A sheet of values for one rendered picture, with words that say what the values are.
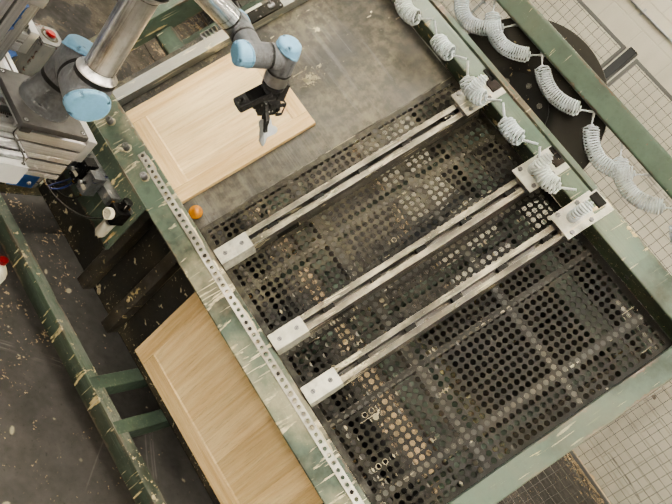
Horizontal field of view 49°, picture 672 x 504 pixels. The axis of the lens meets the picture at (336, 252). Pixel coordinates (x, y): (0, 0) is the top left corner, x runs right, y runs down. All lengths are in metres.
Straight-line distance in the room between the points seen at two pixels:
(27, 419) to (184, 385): 0.57
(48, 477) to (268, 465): 0.76
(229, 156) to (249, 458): 1.10
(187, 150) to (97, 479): 1.25
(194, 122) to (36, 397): 1.18
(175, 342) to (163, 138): 0.78
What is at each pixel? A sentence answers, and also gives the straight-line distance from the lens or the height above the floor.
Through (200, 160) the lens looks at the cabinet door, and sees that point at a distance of 2.76.
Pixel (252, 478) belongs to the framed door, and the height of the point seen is 0.43.
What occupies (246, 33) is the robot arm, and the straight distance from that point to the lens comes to 2.21.
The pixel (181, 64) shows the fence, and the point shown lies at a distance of 2.95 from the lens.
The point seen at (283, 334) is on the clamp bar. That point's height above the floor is 0.96.
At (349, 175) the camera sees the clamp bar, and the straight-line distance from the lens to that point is 2.61.
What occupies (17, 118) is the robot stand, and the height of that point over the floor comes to 1.03.
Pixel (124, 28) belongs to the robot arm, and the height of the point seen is 1.44.
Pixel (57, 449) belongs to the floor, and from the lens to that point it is 2.96.
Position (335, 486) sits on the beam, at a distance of 2.38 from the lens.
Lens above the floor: 2.14
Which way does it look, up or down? 22 degrees down
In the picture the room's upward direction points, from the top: 48 degrees clockwise
